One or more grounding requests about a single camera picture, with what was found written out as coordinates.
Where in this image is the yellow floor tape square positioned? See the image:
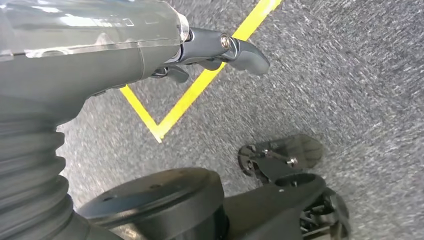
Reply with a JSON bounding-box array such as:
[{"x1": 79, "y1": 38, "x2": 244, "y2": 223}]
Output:
[{"x1": 119, "y1": 0, "x2": 283, "y2": 144}]

